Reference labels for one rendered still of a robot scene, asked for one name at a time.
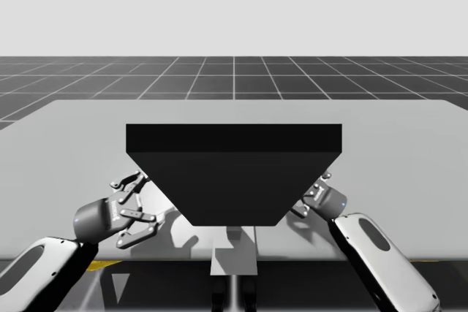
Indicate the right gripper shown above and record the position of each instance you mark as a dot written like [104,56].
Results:
[325,200]

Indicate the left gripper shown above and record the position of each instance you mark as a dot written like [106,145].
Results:
[97,218]

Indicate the grey stand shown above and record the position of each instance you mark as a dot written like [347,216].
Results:
[234,261]

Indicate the black screen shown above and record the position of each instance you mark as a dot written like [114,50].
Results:
[234,180]

